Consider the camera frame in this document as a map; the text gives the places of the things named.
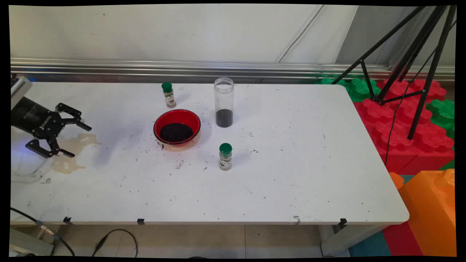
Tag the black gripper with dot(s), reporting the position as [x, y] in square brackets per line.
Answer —
[34, 116]

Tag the tall clear plastic jar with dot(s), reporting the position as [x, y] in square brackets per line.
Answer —
[224, 98]

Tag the grey metal table leg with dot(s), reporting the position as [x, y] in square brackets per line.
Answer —
[349, 238]
[29, 243]

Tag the red bowl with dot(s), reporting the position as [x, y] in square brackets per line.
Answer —
[171, 117]

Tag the green capped spice jar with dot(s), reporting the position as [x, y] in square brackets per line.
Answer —
[169, 98]
[225, 158]

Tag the black seeds pile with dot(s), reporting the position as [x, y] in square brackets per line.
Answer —
[176, 132]

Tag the green foam block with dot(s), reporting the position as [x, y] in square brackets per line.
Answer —
[442, 112]
[358, 89]

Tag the teal floor mat tile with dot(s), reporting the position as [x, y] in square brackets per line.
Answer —
[369, 247]

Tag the red floor mat tile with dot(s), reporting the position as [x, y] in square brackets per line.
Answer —
[400, 240]

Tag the black tripod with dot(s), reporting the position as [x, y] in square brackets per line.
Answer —
[431, 72]

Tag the orange foam block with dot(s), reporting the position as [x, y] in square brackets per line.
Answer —
[429, 211]

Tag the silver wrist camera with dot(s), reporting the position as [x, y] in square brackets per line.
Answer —
[20, 89]

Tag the aluminium wall rail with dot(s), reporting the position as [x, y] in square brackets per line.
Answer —
[182, 69]

